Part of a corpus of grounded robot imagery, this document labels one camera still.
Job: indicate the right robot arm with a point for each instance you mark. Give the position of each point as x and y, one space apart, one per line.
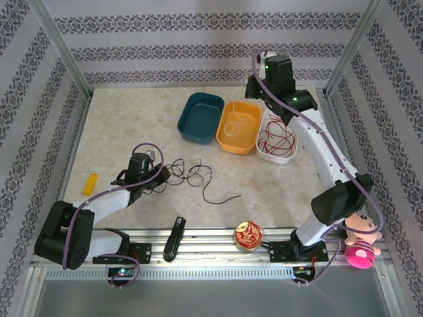
317 148

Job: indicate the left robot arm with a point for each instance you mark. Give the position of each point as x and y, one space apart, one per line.
105 201

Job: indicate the orange plastic bin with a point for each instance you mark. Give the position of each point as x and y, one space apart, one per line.
241 138

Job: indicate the yellow lighter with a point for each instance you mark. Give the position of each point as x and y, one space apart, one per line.
90 184

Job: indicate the black stapler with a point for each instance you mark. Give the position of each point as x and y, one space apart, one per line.
173 241

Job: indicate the teal plastic bin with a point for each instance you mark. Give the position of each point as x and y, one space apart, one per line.
198 115

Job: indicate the white plastic bin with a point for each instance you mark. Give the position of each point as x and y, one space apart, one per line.
274 158

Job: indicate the round red tin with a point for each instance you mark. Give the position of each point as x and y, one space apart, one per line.
248 236

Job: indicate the pink plush toy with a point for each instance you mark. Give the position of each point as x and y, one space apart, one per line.
360 257

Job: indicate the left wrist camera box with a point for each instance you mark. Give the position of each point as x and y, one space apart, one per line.
147 155

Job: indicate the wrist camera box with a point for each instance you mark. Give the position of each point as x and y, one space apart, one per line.
147 155
261 61

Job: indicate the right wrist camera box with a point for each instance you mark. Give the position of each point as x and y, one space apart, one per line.
261 61

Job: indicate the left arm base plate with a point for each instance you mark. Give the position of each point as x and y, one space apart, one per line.
142 252

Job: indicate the aluminium side rail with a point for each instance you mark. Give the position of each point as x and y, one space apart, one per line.
78 132
343 145

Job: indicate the aluminium frame post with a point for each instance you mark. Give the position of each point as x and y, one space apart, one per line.
352 49
62 49

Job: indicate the aluminium rail bed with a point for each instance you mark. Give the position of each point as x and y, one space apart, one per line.
205 254

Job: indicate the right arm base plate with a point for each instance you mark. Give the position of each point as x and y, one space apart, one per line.
281 252

